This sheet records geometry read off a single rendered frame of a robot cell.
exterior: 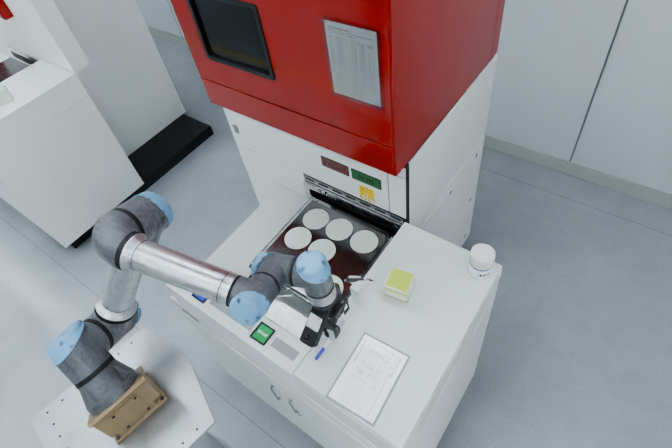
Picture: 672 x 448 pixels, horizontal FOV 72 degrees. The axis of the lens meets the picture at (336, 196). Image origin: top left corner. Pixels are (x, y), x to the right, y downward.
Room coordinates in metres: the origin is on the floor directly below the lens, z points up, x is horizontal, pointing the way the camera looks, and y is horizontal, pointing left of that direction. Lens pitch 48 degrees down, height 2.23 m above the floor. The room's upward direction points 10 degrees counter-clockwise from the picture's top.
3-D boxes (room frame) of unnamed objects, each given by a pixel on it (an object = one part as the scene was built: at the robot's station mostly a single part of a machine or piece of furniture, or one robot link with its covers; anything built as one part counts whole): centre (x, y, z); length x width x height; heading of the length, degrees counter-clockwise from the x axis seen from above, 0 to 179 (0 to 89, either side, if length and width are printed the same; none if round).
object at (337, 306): (0.62, 0.07, 1.12); 0.09 x 0.08 x 0.12; 137
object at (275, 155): (1.26, 0.07, 1.02); 0.82 x 0.03 x 0.40; 47
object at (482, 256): (0.73, -0.39, 1.01); 0.07 x 0.07 x 0.10
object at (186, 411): (0.55, 0.74, 0.75); 0.45 x 0.44 x 0.13; 128
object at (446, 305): (0.63, -0.13, 0.89); 0.62 x 0.35 x 0.14; 137
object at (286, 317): (0.76, 0.25, 0.87); 0.36 x 0.08 x 0.03; 47
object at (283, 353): (0.74, 0.38, 0.89); 0.55 x 0.09 x 0.14; 47
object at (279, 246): (0.96, 0.08, 0.90); 0.34 x 0.34 x 0.01; 47
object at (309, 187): (1.13, -0.05, 0.89); 0.44 x 0.02 x 0.10; 47
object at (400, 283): (0.71, -0.14, 1.00); 0.07 x 0.07 x 0.07; 56
